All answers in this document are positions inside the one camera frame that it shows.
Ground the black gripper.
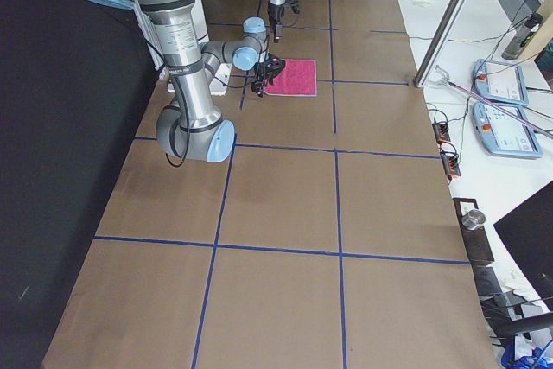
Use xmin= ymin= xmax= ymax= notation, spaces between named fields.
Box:
xmin=250 ymin=55 xmax=285 ymax=96
xmin=268 ymin=0 xmax=287 ymax=43

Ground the pink towel grey back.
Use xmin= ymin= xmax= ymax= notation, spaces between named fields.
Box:
xmin=264 ymin=59 xmax=317 ymax=97

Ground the grabber reach tool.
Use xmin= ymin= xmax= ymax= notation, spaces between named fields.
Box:
xmin=435 ymin=65 xmax=553 ymax=139

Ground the orange power strip far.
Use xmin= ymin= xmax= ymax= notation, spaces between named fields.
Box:
xmin=432 ymin=121 xmax=451 ymax=144

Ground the orange power strip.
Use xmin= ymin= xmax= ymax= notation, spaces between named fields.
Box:
xmin=440 ymin=150 xmax=461 ymax=180
xmin=432 ymin=121 xmax=451 ymax=144

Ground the orange power strip near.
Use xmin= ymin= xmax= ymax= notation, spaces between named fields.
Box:
xmin=440 ymin=150 xmax=461 ymax=180

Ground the upper teach pendant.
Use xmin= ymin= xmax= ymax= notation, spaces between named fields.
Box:
xmin=473 ymin=59 xmax=529 ymax=106

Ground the teach pendant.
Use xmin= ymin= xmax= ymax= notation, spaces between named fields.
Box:
xmin=473 ymin=59 xmax=529 ymax=106
xmin=473 ymin=102 xmax=543 ymax=160

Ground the dark drink bottle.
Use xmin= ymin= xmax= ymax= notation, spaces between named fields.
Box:
xmin=501 ymin=12 xmax=543 ymax=60

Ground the lower teach pendant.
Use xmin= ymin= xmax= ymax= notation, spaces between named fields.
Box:
xmin=473 ymin=102 xmax=543 ymax=160

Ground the small metal cup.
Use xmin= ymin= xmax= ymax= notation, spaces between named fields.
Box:
xmin=461 ymin=209 xmax=486 ymax=231

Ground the black plate under cup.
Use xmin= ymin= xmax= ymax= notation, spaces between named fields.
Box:
xmin=453 ymin=197 xmax=494 ymax=266

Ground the black monitor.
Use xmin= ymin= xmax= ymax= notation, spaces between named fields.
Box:
xmin=494 ymin=182 xmax=552 ymax=309

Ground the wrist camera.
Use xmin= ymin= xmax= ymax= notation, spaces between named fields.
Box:
xmin=286 ymin=0 xmax=301 ymax=15

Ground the aluminium frame post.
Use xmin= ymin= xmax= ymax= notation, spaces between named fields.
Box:
xmin=413 ymin=0 xmax=467 ymax=87

